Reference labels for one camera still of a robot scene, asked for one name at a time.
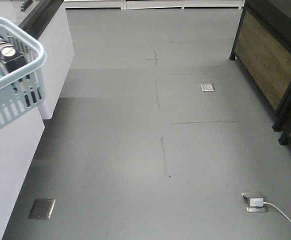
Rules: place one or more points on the light blue plastic basket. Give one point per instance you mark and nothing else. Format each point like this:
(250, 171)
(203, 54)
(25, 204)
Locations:
(22, 89)

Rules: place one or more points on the dark blue Chocofello cookie box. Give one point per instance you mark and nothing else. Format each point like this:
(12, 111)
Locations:
(11, 59)

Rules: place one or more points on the open floor socket box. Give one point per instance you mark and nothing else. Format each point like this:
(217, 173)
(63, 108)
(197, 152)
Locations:
(246, 195)

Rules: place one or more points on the metal floor plate left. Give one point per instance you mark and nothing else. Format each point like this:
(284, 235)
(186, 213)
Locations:
(42, 209)

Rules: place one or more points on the white chest freezer near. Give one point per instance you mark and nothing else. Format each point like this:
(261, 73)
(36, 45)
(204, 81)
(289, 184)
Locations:
(18, 143)

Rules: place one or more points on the metal floor socket plate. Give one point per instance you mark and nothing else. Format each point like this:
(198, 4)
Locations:
(207, 87)

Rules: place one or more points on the wood panel produce stand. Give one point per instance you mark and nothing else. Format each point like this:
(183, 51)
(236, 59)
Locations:
(263, 45)

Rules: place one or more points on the white chest freezer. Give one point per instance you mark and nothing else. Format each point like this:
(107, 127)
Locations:
(45, 20)
(18, 143)

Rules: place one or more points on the white chest freezer far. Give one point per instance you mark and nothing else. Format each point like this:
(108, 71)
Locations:
(45, 20)

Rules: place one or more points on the white power adapter plug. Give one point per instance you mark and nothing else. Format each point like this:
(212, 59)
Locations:
(256, 202)

